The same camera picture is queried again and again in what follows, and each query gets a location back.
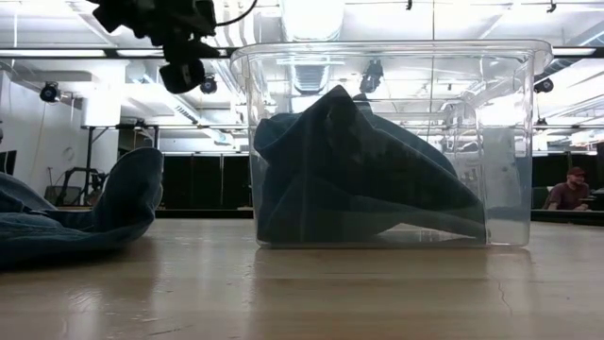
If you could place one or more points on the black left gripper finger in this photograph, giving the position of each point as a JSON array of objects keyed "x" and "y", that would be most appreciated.
[
  {"x": 189, "y": 51},
  {"x": 181, "y": 76}
]

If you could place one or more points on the dark grey cap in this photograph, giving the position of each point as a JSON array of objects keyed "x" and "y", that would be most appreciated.
[
  {"x": 354, "y": 179},
  {"x": 122, "y": 198}
]

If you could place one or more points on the black ceiling spot lamp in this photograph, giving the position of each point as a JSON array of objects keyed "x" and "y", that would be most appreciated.
[
  {"x": 372, "y": 75},
  {"x": 208, "y": 85},
  {"x": 49, "y": 92},
  {"x": 543, "y": 85}
]

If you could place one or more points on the black low partition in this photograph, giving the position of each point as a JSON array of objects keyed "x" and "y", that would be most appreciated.
[{"x": 203, "y": 184}]

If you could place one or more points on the black framed background table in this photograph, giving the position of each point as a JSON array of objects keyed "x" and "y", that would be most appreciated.
[{"x": 89, "y": 156}]

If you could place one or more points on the black folding cart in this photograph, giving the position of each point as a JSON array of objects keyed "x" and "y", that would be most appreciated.
[{"x": 75, "y": 186}]

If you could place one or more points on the large clear plastic bin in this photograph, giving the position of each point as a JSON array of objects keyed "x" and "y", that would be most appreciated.
[{"x": 509, "y": 141}]

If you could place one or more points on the person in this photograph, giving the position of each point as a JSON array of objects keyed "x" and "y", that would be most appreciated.
[{"x": 568, "y": 193}]

